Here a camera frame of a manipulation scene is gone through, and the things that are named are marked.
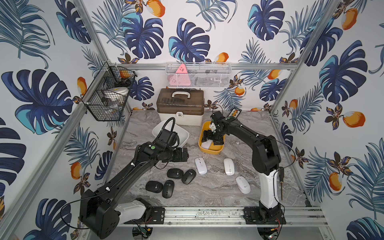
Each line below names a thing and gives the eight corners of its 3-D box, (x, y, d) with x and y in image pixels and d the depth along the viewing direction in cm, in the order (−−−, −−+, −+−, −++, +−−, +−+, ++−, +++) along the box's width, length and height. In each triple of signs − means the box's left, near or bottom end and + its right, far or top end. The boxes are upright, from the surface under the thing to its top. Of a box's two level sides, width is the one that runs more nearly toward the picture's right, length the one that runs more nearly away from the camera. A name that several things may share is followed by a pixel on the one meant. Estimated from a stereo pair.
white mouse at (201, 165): (200, 176, 90) (200, 174, 88) (194, 159, 97) (194, 158, 95) (208, 173, 91) (208, 172, 89) (202, 157, 98) (202, 155, 96)
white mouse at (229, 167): (225, 175, 90) (226, 173, 88) (223, 160, 96) (224, 158, 94) (234, 175, 90) (235, 173, 88) (232, 160, 96) (233, 158, 94)
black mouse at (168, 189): (162, 198, 82) (161, 196, 80) (164, 182, 88) (163, 180, 85) (173, 198, 82) (172, 196, 80) (174, 182, 88) (174, 180, 85)
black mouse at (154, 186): (145, 190, 85) (143, 188, 82) (149, 180, 88) (148, 179, 86) (160, 194, 83) (159, 193, 81) (164, 185, 87) (163, 183, 84)
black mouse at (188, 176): (180, 181, 88) (180, 179, 85) (188, 169, 92) (188, 167, 90) (189, 186, 86) (189, 185, 83) (197, 174, 90) (197, 172, 88)
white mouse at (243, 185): (238, 194, 83) (239, 192, 81) (235, 178, 89) (236, 176, 87) (250, 194, 83) (251, 192, 81) (246, 178, 89) (247, 176, 87)
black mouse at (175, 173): (167, 179, 89) (166, 176, 86) (168, 170, 92) (167, 168, 89) (183, 179, 89) (183, 176, 86) (183, 170, 92) (183, 168, 89)
